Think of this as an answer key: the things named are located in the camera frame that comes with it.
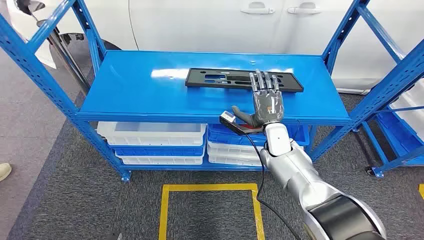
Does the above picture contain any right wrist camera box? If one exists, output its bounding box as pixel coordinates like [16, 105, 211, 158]
[219, 110, 265, 136]

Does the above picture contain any blue metal shelf rack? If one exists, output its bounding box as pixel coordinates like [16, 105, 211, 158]
[351, 76, 424, 180]
[0, 0, 424, 183]

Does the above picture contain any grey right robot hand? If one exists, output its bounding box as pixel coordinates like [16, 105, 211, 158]
[231, 68, 285, 128]

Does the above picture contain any white car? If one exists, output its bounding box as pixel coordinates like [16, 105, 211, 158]
[6, 0, 424, 96]

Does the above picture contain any black plastic frame part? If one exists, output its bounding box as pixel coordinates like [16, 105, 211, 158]
[184, 67, 305, 93]

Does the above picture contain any white car door handle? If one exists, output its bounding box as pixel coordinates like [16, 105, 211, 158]
[240, 1, 276, 15]
[286, 2, 323, 15]

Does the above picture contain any beige shoe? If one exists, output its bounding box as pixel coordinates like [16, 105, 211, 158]
[0, 162, 13, 182]

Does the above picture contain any white plastic bin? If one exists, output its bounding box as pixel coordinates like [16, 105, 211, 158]
[206, 140, 266, 160]
[207, 153, 265, 167]
[115, 152, 205, 166]
[96, 121, 207, 147]

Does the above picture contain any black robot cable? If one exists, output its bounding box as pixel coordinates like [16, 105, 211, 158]
[244, 131, 302, 240]

